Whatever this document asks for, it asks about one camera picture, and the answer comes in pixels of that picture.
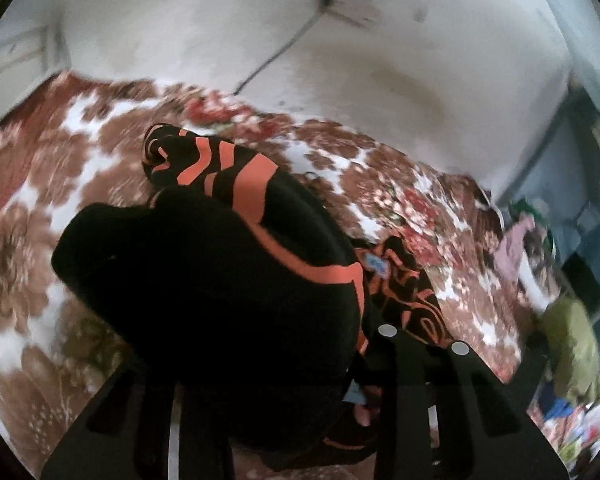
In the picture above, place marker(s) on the pink cloth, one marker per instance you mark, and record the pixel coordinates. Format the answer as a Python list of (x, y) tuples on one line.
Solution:
[(512, 250)]

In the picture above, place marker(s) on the black orange striped garment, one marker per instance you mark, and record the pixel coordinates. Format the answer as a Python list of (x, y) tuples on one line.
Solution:
[(220, 280)]

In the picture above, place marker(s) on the olive green cloth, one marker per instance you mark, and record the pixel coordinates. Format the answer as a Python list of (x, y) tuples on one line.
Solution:
[(572, 345)]

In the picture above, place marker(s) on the brown floral blanket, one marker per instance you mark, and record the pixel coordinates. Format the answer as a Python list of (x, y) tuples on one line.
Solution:
[(80, 160)]

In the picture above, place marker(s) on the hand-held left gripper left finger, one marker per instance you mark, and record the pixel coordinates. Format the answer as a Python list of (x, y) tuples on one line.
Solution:
[(152, 435)]

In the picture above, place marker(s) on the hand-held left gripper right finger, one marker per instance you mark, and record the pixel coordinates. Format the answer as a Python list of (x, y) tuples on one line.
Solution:
[(405, 380)]

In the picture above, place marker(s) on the white wall socket board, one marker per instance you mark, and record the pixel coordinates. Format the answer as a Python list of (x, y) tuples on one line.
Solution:
[(356, 2)]

